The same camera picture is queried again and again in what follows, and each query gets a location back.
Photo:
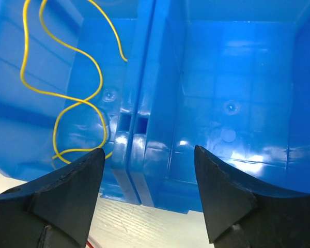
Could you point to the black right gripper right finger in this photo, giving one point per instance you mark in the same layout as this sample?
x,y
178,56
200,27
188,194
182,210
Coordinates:
x,y
243,211

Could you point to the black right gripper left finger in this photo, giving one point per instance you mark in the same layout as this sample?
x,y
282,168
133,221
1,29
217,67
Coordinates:
x,y
55,210

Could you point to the blue three-compartment plastic bin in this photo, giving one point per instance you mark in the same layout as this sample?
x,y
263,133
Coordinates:
x,y
149,81

